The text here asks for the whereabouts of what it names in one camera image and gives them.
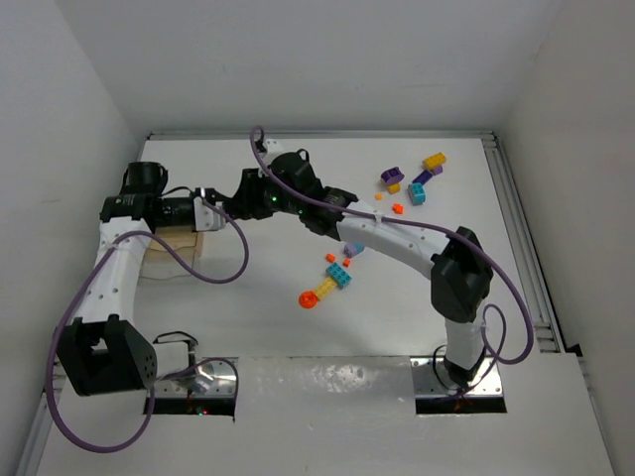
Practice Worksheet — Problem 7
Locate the yellow long lego plate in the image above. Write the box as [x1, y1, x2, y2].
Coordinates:
[313, 277, 338, 300]

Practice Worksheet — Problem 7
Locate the orange round lego piece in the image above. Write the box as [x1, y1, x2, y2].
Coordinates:
[298, 290, 319, 309]

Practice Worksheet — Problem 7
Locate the teal 2x4 lego brick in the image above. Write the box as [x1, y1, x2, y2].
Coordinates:
[325, 263, 352, 289]

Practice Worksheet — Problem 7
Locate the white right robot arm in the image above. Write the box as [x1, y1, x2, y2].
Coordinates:
[223, 152, 493, 387]

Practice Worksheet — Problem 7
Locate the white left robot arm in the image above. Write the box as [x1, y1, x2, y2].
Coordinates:
[56, 162, 224, 397]

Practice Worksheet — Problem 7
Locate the clear transparent container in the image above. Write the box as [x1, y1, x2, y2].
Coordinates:
[140, 261, 192, 282]

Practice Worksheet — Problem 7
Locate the purple teal lego stack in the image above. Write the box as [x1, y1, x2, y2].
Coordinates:
[343, 242, 365, 259]

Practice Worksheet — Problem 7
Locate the purple arch lego brick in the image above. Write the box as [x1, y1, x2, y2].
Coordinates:
[380, 167, 405, 186]

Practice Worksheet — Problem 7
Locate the teal lego brick far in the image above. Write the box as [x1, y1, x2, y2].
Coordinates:
[408, 182, 427, 206]

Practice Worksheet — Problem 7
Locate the purple flat lego plate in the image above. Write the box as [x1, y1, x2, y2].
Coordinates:
[412, 166, 444, 185]

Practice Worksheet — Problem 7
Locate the yellow lego brick far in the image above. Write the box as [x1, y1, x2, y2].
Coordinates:
[423, 153, 446, 170]

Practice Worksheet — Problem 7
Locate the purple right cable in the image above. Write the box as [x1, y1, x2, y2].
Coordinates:
[249, 126, 536, 366]

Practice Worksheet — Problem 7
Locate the purple cable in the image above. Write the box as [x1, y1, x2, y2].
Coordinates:
[249, 126, 536, 366]
[45, 197, 249, 453]

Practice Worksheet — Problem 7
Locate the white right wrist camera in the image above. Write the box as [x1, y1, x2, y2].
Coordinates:
[263, 139, 286, 161]

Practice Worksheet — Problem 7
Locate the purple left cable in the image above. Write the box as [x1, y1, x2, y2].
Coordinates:
[45, 197, 249, 453]

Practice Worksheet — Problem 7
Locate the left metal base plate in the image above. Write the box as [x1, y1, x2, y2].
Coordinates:
[154, 357, 240, 399]

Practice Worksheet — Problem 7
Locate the metal base plate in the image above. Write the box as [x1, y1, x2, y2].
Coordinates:
[410, 354, 504, 399]
[154, 357, 240, 399]

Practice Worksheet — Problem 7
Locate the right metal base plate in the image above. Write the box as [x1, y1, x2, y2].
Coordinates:
[410, 354, 504, 399]

